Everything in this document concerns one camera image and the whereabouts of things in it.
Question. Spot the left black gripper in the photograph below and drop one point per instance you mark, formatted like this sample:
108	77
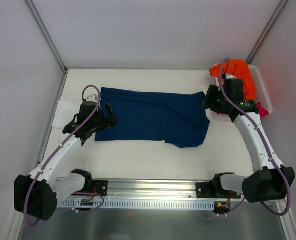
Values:
107	116

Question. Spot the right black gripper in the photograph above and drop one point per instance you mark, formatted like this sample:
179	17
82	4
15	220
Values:
210	99

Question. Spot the blue t shirt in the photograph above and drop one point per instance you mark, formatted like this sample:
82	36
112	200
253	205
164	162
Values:
177	119

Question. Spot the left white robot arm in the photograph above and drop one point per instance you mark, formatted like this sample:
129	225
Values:
38	193

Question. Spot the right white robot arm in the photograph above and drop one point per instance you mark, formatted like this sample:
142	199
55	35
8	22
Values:
271	179

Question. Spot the white plastic basket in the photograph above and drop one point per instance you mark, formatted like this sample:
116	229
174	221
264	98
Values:
261	92

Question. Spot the orange t shirt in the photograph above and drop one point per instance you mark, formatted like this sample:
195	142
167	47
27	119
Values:
240	70

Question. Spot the folded white t shirt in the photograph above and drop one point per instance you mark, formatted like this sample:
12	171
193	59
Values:
65	112

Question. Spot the pink t shirt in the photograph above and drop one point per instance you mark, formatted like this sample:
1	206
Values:
261	111

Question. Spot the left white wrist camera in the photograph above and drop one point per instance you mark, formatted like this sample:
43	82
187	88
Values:
93	98

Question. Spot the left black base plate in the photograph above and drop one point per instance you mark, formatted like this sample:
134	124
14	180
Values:
100	187

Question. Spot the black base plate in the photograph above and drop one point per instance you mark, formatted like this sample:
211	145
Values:
100	187
211	190

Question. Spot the aluminium mounting rail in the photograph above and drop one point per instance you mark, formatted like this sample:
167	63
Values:
135	189

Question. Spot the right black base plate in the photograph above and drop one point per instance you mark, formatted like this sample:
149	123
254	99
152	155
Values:
211	190

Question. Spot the white slotted cable duct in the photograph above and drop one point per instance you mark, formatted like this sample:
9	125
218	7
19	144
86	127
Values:
140	204

